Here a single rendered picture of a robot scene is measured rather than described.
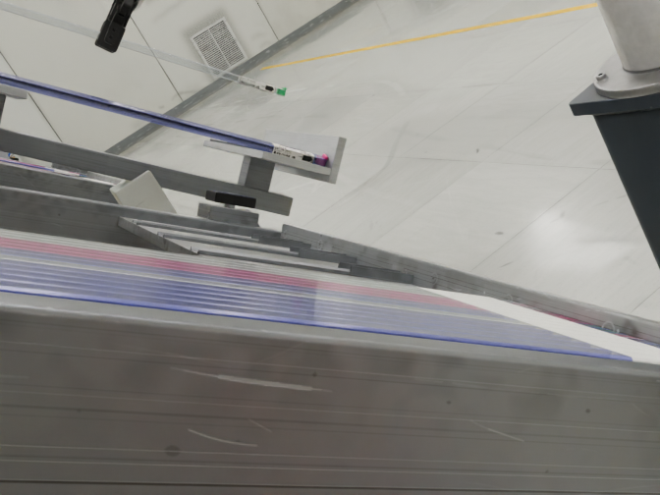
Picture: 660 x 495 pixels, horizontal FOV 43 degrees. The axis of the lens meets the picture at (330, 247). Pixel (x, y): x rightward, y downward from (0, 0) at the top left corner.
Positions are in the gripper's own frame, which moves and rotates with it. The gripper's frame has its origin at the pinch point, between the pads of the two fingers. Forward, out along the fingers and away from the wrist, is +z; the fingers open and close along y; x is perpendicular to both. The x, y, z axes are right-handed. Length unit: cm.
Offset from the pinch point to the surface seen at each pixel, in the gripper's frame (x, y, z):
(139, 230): 5, 54, 22
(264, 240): 18, 52, 18
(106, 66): 69, -706, -54
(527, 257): 123, -50, -1
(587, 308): 24, 94, 13
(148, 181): 11.3, 14.3, 17.9
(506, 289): 24, 86, 14
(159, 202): 13.9, 14.3, 20.1
